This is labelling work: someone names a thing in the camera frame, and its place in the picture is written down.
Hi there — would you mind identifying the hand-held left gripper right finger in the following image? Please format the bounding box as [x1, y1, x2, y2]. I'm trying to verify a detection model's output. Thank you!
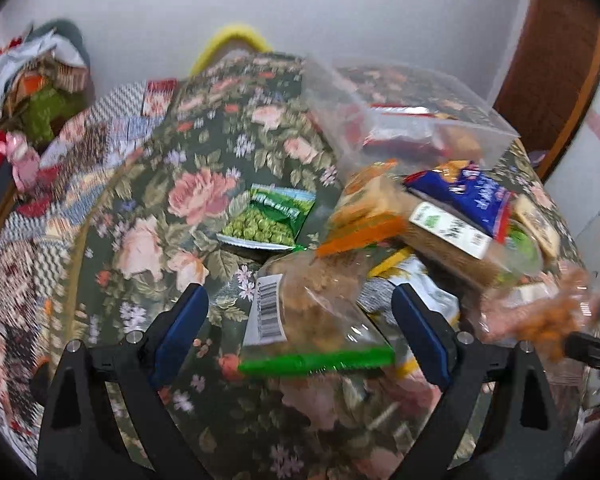
[391, 282, 568, 480]

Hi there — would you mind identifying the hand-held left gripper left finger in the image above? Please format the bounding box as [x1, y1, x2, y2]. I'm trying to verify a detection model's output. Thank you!
[37, 282, 211, 480]

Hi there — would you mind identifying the yellow and white snack packet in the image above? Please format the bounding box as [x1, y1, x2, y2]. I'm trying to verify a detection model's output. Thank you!
[357, 247, 461, 378]

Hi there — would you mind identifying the clear bag of orange peanuts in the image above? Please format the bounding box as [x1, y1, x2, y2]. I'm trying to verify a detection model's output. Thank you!
[480, 265, 600, 366]

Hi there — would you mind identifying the clear plastic zip bag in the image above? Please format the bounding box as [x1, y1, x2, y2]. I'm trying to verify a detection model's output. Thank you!
[300, 52, 522, 181]

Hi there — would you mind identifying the brown block with white label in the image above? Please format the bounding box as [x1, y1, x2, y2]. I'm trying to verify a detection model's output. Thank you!
[397, 200, 504, 289]

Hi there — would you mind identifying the lime green snack packet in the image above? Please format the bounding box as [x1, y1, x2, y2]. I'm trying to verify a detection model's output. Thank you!
[497, 227, 543, 273]

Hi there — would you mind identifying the green-seal clear snack bag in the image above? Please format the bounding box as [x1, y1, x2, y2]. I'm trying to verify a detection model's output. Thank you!
[237, 247, 397, 378]

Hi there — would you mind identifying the green pea snack packet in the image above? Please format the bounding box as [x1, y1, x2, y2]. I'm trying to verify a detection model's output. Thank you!
[217, 184, 317, 252]

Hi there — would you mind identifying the floral green blanket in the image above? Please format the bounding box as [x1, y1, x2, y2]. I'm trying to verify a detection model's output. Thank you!
[45, 51, 600, 480]

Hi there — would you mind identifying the blue snack packet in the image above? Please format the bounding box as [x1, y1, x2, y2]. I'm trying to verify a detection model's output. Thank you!
[406, 160, 514, 239]

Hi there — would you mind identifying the patchwork quilt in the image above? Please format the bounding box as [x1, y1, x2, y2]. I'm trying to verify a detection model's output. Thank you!
[0, 79, 181, 463]

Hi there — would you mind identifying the red snack packet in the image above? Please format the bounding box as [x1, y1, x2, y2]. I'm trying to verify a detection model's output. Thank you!
[362, 104, 458, 162]

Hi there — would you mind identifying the pink ribbon bow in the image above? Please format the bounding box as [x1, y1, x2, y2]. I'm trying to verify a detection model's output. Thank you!
[0, 131, 42, 192]

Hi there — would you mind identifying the brown wooden door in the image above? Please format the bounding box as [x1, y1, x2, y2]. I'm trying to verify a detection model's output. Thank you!
[491, 0, 600, 182]

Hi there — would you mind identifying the pile of clothes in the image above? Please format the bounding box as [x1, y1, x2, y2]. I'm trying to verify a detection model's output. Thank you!
[0, 19, 95, 147]

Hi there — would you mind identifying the yellow foam tube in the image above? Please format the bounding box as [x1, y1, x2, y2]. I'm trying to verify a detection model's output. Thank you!
[189, 23, 274, 77]

